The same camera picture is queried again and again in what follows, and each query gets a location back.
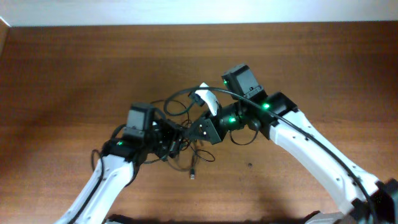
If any thin black USB cable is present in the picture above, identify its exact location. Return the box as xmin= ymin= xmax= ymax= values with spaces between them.
xmin=167 ymin=118 xmax=216 ymax=164

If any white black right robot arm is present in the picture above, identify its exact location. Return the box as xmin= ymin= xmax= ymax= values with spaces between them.
xmin=188 ymin=64 xmax=397 ymax=223

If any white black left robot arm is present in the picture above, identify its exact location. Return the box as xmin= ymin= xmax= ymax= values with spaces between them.
xmin=56 ymin=103 xmax=185 ymax=223

